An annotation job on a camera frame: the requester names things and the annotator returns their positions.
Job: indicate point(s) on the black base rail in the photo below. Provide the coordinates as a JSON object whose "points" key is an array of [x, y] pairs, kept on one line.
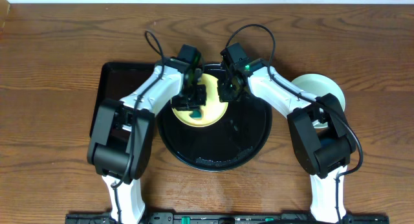
{"points": [[170, 218]]}

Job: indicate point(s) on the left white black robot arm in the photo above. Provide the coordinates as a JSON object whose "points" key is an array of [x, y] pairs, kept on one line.
{"points": [[122, 133]]}

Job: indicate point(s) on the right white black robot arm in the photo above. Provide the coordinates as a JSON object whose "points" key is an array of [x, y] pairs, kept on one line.
{"points": [[321, 137]]}

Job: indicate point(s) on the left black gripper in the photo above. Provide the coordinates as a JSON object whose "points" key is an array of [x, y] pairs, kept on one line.
{"points": [[189, 102]]}

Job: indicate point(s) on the yellow plate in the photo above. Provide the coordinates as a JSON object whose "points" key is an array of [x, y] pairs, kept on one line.
{"points": [[211, 112]]}

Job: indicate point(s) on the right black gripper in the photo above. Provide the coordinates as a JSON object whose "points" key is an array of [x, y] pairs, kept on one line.
{"points": [[224, 94]]}

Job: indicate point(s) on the green yellow sponge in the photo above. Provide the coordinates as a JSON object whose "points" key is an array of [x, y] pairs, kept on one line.
{"points": [[196, 114]]}

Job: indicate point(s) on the light green plate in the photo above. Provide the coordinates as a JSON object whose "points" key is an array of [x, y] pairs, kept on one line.
{"points": [[320, 85]]}

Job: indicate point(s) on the black round tray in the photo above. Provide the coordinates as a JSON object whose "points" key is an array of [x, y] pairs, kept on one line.
{"points": [[230, 142]]}

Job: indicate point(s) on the black rectangular tray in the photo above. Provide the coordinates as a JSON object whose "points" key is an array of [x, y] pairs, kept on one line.
{"points": [[119, 79]]}

